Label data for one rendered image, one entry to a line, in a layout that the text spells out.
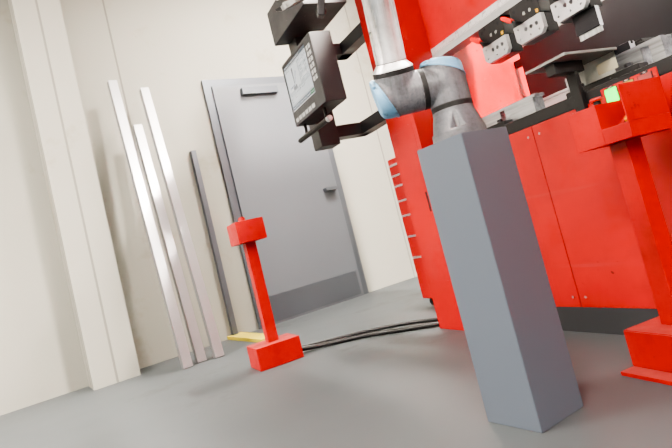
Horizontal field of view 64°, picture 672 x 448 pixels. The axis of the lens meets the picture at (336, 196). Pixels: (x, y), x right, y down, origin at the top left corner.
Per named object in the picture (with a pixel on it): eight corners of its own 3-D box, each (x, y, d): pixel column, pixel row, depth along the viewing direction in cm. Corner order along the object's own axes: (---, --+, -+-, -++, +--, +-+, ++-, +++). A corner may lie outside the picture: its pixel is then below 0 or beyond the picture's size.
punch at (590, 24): (578, 42, 201) (572, 18, 202) (582, 41, 202) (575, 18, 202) (601, 30, 192) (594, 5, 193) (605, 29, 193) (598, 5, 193)
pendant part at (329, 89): (295, 127, 300) (280, 66, 302) (315, 124, 305) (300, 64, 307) (325, 101, 259) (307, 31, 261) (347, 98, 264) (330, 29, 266)
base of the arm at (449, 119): (460, 133, 139) (451, 97, 140) (423, 149, 152) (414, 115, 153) (499, 128, 147) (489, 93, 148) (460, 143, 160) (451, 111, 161)
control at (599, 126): (578, 153, 163) (562, 97, 164) (617, 144, 168) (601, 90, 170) (633, 136, 144) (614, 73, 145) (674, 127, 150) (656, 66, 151)
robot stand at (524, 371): (542, 433, 132) (460, 132, 137) (487, 422, 147) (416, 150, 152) (584, 406, 141) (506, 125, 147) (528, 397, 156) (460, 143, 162)
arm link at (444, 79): (477, 94, 144) (464, 46, 145) (428, 106, 144) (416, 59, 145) (467, 104, 156) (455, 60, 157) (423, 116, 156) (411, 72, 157)
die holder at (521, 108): (464, 145, 266) (459, 127, 266) (474, 143, 268) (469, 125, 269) (540, 115, 221) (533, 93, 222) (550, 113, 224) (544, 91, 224)
